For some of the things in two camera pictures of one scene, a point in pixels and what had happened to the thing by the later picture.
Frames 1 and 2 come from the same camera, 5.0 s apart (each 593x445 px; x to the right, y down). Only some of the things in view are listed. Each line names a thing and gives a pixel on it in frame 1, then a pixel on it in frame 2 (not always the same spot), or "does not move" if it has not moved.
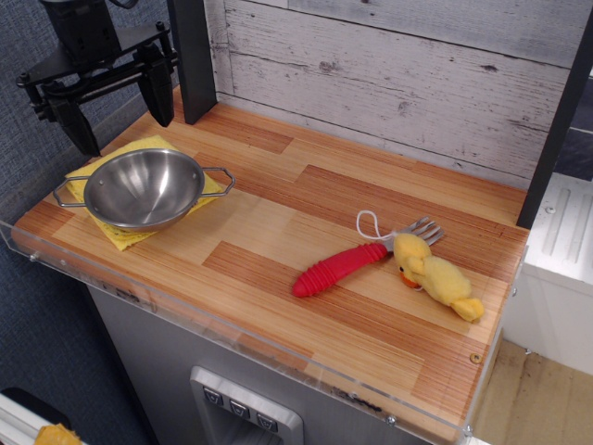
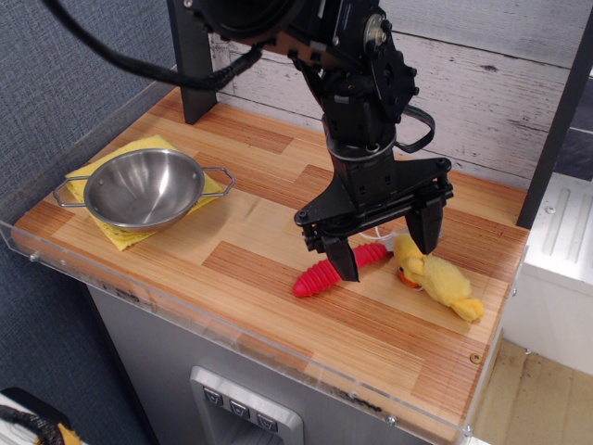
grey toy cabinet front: [157, 353] does not move
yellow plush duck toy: [439, 280] does not move
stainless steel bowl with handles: [144, 189] does not move
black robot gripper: [92, 55] → [371, 193]
